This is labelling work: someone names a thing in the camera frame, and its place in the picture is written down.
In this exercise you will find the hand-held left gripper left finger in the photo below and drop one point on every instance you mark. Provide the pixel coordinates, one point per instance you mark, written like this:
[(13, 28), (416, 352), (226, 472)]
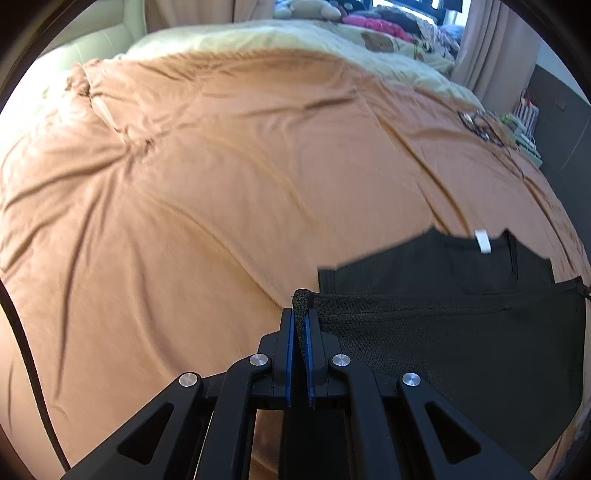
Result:
[(288, 369)]

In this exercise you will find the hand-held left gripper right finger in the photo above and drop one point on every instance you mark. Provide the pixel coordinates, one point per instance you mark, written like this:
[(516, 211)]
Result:
[(311, 369)]

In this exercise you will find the black mesh shirt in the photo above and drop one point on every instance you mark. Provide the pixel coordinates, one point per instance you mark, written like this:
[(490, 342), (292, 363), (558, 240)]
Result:
[(438, 350)]

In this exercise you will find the pink clothes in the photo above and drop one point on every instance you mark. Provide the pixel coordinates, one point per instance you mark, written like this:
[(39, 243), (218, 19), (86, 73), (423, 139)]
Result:
[(374, 24)]

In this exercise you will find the orange bed sheet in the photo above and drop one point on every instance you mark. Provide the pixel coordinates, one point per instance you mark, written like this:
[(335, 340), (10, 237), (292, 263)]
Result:
[(207, 184)]

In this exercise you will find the eyeglasses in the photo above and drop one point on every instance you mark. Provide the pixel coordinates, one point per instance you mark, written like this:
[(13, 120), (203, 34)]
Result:
[(480, 123)]

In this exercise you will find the cream nightstand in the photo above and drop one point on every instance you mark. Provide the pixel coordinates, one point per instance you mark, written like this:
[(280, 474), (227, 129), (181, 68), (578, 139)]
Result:
[(528, 147)]

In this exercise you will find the patterned blanket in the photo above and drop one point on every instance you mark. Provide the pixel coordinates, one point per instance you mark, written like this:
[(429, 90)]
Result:
[(434, 41)]

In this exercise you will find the tan plush toy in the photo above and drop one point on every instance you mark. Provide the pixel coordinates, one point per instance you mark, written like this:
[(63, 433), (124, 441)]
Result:
[(309, 7)]

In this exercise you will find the beige curtain by headboard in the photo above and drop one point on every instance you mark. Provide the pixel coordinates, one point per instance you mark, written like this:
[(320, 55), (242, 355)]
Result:
[(198, 14)]

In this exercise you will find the beige curtain by nightstand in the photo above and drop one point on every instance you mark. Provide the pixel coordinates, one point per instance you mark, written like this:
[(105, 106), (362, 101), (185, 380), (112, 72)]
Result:
[(489, 41)]

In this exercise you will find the cream padded headboard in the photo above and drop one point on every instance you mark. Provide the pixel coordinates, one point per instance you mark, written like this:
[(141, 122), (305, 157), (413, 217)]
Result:
[(92, 41)]

